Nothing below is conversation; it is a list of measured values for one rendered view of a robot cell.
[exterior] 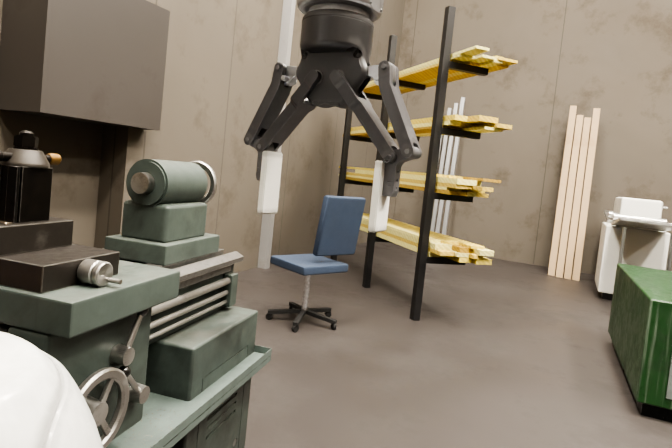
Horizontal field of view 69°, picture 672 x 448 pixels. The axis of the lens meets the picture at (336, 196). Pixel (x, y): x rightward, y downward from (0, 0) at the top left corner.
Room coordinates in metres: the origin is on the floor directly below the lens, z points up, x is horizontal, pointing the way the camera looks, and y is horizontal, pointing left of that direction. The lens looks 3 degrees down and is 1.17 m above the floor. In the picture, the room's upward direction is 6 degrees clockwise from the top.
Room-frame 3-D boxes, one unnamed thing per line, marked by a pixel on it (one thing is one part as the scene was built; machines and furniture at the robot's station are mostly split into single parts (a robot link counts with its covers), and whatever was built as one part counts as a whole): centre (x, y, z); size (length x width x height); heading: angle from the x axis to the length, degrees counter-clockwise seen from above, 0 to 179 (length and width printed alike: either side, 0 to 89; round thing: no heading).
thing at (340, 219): (3.69, 0.13, 0.49); 0.57 x 0.55 x 0.98; 62
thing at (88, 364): (0.90, 0.42, 0.73); 0.27 x 0.12 x 0.27; 165
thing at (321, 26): (0.52, 0.02, 1.28); 0.08 x 0.07 x 0.09; 62
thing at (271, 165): (0.55, 0.08, 1.15); 0.03 x 0.01 x 0.07; 152
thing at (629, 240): (5.92, -3.61, 0.60); 2.56 x 0.65 x 1.21; 155
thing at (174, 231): (1.49, 0.50, 1.01); 0.30 x 0.20 x 0.29; 165
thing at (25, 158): (0.91, 0.58, 1.14); 0.08 x 0.08 x 0.03
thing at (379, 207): (0.49, -0.04, 1.15); 0.03 x 0.01 x 0.07; 152
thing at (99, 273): (0.86, 0.40, 0.95); 0.07 x 0.04 x 0.04; 75
